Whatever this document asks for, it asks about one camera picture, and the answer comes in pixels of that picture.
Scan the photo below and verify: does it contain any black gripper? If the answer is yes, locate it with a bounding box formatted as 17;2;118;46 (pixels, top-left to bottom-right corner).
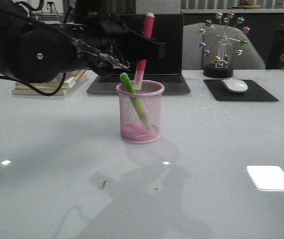
67;0;166;77

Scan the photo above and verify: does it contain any green highlighter pen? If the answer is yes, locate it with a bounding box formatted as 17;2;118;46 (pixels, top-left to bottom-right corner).
120;73;152;130

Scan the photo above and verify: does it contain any pink highlighter pen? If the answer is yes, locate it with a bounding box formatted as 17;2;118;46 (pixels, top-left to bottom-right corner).
134;12;155;91

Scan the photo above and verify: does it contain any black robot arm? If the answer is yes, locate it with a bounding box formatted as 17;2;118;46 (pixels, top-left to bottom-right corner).
0;0;165;83

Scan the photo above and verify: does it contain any pink mesh pen holder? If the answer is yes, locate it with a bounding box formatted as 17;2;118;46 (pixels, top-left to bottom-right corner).
116;80;165;143

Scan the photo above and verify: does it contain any grey laptop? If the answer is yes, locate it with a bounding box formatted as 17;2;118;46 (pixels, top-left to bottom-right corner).
87;13;190;95

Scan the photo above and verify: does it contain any grey right armchair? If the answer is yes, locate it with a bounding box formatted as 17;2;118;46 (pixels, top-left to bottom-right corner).
182;23;266;70

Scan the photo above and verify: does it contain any bottom yellow-edged book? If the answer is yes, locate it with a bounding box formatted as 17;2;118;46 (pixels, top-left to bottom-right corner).
11;74;88;96

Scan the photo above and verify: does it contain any ferris wheel desk ornament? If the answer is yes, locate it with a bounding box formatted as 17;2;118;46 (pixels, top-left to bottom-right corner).
198;10;250;79

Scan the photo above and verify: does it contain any white computer mouse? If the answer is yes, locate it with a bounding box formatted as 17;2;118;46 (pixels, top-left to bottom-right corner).
221;78;248;93

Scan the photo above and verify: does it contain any fruit bowl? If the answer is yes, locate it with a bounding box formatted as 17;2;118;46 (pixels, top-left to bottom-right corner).
238;0;262;9

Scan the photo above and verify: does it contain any black mouse pad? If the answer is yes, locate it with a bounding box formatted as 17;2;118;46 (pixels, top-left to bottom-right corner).
204;79;279;102

